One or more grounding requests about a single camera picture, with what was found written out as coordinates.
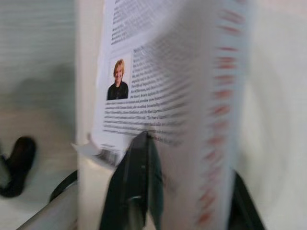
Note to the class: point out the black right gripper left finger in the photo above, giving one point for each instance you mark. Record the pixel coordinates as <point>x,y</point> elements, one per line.
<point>129,191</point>

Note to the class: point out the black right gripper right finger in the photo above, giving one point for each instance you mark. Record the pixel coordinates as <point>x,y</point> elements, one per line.
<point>242,210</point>

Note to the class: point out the white paperback book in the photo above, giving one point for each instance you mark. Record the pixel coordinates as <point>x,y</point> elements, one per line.
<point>148,83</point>

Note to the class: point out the black rounded object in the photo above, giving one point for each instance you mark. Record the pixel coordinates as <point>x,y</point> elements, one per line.
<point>18,167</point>

